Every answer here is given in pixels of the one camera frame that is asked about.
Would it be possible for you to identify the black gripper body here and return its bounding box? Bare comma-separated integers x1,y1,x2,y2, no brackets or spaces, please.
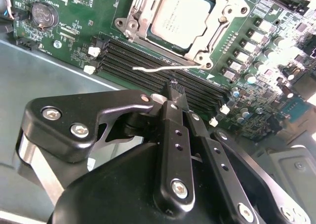
48,141,281,224

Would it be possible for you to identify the silver CPU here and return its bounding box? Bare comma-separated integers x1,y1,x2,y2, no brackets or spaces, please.
147,0,216,52

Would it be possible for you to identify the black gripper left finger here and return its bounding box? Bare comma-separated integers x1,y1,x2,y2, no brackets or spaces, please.
15,78,196,213

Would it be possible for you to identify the metal locking lever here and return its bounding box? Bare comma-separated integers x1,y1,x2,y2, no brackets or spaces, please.
132,60,207,73

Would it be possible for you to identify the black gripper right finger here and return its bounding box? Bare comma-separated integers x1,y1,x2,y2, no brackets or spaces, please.
179,85,312,224

